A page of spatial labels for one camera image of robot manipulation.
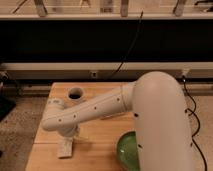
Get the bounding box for white rectangular sponge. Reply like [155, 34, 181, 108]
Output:
[57, 139, 73, 159]

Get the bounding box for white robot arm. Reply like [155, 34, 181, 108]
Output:
[42, 71, 195, 171]

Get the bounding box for green ceramic bowl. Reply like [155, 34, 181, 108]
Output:
[116, 131, 140, 171]

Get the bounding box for wooden table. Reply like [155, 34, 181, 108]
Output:
[25, 82, 186, 171]

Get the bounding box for white wall outlet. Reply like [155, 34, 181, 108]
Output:
[91, 71, 98, 79]

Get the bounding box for black floor cables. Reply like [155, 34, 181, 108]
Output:
[181, 76, 208, 171]

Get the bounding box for black hanging cable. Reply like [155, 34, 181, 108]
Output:
[105, 10, 145, 80]

